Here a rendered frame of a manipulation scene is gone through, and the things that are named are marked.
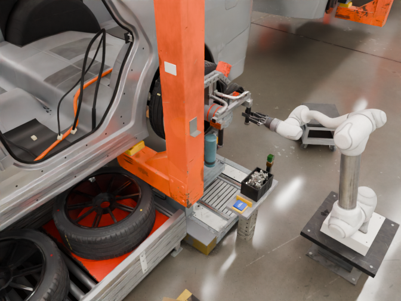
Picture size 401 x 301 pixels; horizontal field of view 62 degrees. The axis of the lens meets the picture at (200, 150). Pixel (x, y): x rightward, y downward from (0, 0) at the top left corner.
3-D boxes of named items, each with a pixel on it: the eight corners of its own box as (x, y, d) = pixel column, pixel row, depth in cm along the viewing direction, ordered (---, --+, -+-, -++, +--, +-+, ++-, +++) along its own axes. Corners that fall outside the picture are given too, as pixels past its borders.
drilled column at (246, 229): (243, 227, 267) (248, 190, 240) (254, 233, 262) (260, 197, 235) (236, 235, 261) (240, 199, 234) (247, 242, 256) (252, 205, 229)
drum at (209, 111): (210, 113, 253) (210, 97, 244) (233, 123, 242) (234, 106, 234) (198, 121, 244) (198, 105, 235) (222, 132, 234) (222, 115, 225)
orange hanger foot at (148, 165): (134, 153, 256) (128, 116, 234) (186, 184, 231) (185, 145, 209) (117, 165, 246) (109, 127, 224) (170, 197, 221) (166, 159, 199)
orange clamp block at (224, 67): (219, 74, 243) (223, 63, 241) (227, 77, 239) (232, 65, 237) (214, 72, 237) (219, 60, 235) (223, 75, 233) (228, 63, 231)
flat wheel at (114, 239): (97, 178, 272) (91, 156, 257) (170, 200, 253) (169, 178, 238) (40, 242, 224) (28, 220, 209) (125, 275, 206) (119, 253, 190)
